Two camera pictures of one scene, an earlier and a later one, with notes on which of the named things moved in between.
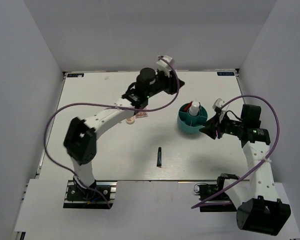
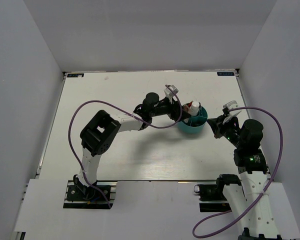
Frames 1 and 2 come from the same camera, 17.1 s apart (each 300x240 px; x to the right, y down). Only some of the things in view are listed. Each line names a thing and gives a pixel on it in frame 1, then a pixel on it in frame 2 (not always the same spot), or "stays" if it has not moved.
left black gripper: [171, 80] → [174, 109]
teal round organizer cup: [191, 124] stays
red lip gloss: [186, 108] stays
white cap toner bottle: [194, 110] stays
